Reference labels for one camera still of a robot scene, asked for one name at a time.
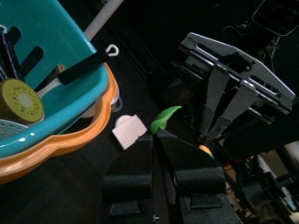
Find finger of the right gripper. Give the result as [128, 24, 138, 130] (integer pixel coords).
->
[198, 66, 231, 137]
[207, 83, 259, 140]

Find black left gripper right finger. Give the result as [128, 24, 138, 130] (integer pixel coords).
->
[155, 129, 243, 224]

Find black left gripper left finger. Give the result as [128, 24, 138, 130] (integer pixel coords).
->
[102, 133, 156, 224]

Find toy corn with green husk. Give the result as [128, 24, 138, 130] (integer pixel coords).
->
[150, 105, 215, 158]

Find black room equipment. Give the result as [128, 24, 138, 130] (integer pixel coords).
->
[218, 139, 299, 224]

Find white flat plastic piece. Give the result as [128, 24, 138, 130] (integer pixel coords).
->
[111, 114, 148, 151]

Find orange scalloped plastic plate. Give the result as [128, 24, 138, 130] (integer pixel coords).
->
[0, 62, 120, 186]

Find white mesh strainer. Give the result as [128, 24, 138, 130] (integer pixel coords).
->
[0, 118, 30, 140]

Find white plastic pipe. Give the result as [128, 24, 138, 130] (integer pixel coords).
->
[83, 0, 126, 42]

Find toy kiwi half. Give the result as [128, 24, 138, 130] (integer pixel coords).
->
[0, 78, 46, 125]

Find teal slotted plastic basket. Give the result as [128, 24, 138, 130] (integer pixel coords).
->
[0, 0, 111, 159]

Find dark screen with light frame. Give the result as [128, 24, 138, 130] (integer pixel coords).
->
[250, 0, 299, 38]

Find black handled utensil white loop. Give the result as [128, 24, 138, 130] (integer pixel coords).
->
[34, 44, 120, 99]

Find dark utensil with striped handle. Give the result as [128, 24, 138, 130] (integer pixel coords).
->
[0, 24, 23, 82]

